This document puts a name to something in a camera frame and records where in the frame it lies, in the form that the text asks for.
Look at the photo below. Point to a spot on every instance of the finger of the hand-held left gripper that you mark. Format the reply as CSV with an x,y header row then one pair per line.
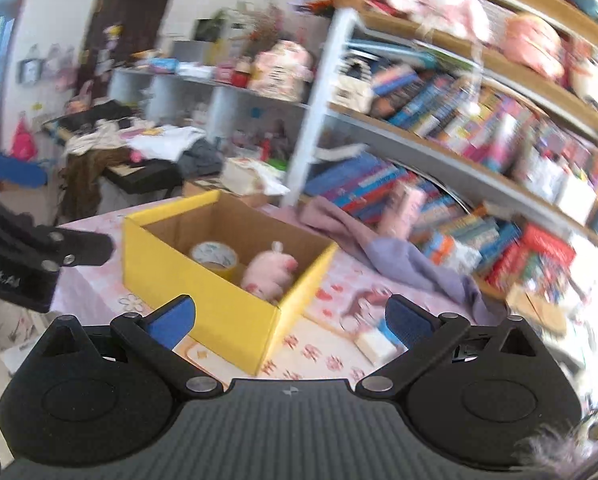
x,y
79,250
19,172

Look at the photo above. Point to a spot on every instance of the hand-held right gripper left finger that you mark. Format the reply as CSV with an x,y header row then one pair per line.
x,y
171,320

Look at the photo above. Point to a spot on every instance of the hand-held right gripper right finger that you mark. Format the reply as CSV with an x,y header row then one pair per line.
x,y
404,325

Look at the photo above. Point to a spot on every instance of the yellow cardboard box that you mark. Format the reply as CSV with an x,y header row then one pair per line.
x,y
204,310

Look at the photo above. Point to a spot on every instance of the small white adapter block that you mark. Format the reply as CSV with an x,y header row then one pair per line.
x,y
374,347

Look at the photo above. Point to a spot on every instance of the pink hanging bag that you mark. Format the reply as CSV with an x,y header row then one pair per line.
x,y
23,142

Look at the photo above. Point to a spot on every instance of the pink and purple cloth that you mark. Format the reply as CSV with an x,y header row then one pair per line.
x,y
404,260

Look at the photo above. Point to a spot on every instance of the brown wig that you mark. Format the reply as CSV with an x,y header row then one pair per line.
x,y
86,180

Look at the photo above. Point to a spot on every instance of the roll of clear tape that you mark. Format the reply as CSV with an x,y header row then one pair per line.
x,y
226,272

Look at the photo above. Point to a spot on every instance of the orange and white carton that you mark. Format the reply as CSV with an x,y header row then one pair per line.
x,y
441,250

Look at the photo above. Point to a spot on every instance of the pink plush toy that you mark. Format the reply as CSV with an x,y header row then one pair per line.
x,y
269,272

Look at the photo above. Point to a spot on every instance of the pink carton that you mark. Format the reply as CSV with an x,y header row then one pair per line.
x,y
404,210

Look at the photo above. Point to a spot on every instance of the small brown cardboard box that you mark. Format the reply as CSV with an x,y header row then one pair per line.
x,y
199,189

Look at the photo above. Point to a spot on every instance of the pile of white clothes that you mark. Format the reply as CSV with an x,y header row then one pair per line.
x,y
164,140

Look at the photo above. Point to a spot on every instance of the red box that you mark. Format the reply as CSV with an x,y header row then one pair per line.
x,y
539,255

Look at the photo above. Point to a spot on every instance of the grey cloth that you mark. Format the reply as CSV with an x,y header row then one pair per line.
x,y
201,157

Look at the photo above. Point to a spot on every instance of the white paper box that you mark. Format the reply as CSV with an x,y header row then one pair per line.
x,y
244,175

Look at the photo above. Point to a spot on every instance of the grey desk shelf unit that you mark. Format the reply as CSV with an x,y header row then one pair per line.
x,y
169,92

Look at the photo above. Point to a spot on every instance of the dark door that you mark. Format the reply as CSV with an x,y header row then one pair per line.
x,y
129,0

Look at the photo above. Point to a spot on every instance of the grey box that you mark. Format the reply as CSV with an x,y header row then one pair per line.
x,y
191,52

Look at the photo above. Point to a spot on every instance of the white storage box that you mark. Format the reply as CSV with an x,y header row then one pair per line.
x,y
576,197

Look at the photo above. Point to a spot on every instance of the white basket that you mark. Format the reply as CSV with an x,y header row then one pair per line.
x,y
351,87

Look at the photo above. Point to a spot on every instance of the white and wooden bookshelf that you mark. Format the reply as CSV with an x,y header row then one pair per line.
x,y
324,85

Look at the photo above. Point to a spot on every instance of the floral bag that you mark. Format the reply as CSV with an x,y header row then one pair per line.
x,y
281,70

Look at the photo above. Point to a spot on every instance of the white and pink plush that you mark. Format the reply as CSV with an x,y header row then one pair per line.
x,y
589,80

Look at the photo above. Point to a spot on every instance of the round pink plush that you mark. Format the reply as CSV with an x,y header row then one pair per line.
x,y
534,42

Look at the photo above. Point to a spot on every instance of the pink plush rabbit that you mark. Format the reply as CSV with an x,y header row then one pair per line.
x,y
444,0

